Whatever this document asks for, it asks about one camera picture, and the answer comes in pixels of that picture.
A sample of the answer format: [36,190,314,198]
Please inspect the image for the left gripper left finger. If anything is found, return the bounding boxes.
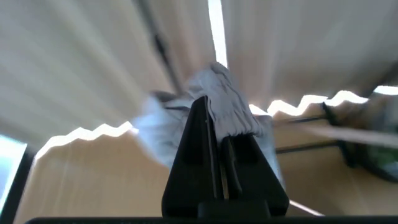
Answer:
[161,95,223,218]

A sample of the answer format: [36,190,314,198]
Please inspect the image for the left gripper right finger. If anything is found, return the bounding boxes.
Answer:
[221,133,290,218]

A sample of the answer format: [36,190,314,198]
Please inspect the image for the pale grey shorts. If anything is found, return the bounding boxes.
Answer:
[132,61,286,189]

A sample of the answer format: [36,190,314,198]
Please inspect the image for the black clothes rack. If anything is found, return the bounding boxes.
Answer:
[136,0,360,170]

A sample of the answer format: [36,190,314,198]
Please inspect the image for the white laundry basket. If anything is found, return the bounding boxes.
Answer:
[351,92,398,184]

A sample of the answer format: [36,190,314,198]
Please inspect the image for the beige curtain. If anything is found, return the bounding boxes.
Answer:
[0,0,398,151]

